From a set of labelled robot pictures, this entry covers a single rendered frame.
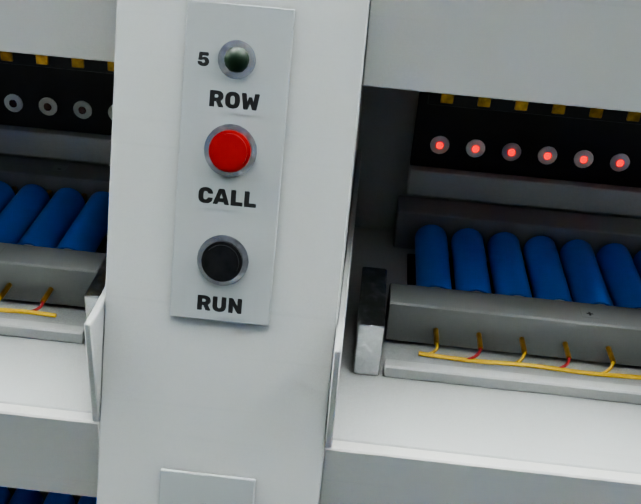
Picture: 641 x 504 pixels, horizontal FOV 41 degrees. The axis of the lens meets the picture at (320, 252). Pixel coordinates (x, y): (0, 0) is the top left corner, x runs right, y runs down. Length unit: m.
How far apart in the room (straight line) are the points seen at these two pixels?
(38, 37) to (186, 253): 0.10
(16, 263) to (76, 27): 0.13
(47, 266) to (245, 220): 0.13
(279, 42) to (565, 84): 0.11
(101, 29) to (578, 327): 0.25
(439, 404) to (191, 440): 0.11
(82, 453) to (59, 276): 0.09
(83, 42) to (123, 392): 0.14
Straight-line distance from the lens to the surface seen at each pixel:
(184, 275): 0.34
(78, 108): 0.52
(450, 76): 0.34
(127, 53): 0.34
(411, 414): 0.38
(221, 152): 0.33
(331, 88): 0.33
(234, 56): 0.32
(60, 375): 0.40
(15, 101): 0.53
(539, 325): 0.42
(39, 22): 0.36
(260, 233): 0.33
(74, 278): 0.43
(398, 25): 0.33
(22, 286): 0.44
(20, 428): 0.39
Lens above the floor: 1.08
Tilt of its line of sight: 12 degrees down
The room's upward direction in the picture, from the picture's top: 5 degrees clockwise
